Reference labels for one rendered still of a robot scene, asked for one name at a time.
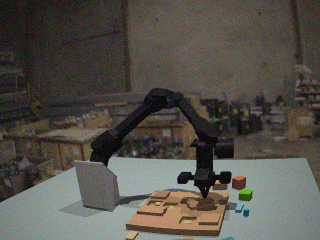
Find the tan wooden puzzle board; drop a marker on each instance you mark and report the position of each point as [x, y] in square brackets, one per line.
[206, 214]

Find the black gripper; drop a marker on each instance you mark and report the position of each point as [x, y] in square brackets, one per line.
[224, 177]

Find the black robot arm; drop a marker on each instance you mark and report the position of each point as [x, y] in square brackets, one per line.
[111, 140]

